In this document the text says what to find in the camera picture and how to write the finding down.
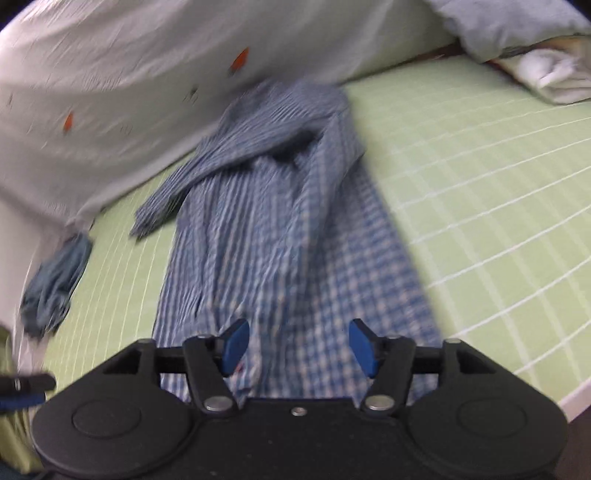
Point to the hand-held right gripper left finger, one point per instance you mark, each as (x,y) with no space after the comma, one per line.
(236,342)

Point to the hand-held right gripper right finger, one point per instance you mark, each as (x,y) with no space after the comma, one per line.
(363,347)

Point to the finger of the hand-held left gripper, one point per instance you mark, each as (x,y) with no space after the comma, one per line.
(37,382)

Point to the blue plaid shirt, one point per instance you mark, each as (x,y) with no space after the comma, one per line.
(286,230)

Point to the olive green cloth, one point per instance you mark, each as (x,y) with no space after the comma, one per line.
(11,429)

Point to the blue denim cloth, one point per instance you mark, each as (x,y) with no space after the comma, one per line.
(57,281)

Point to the white quilt with orange prints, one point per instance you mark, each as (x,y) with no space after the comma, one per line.
(138,78)

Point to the white towel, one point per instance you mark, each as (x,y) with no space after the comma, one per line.
(549,74)

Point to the grey-blue blanket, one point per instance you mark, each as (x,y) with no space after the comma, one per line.
(508,23)

